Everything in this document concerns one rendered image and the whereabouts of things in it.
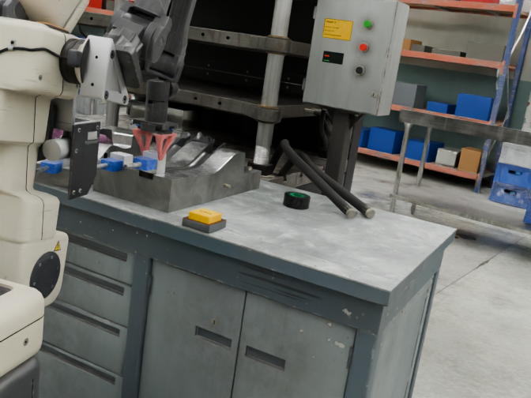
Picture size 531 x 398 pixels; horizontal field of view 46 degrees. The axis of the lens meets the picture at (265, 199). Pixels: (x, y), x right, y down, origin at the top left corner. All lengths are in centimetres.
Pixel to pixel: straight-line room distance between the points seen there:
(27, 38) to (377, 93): 138
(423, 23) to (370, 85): 624
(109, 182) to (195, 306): 41
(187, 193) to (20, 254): 55
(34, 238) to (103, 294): 55
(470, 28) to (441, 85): 76
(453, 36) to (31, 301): 759
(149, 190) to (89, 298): 40
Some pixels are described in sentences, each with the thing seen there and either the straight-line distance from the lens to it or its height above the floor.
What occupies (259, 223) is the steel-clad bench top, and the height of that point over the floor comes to 80.
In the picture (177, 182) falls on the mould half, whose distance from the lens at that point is 165.
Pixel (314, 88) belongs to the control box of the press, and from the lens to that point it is 237.
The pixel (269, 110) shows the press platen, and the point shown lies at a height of 103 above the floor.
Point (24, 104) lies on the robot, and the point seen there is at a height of 108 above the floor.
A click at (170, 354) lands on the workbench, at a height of 42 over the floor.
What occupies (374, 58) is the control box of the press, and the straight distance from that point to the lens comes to 229.
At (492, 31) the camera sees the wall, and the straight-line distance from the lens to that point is 821.
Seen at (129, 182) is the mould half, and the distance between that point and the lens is 172.
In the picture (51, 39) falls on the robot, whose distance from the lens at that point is 123.
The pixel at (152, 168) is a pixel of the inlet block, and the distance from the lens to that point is 165.
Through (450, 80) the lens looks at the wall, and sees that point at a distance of 832.
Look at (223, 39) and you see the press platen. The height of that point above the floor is 126.
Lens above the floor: 125
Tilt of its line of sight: 13 degrees down
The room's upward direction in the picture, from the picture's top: 8 degrees clockwise
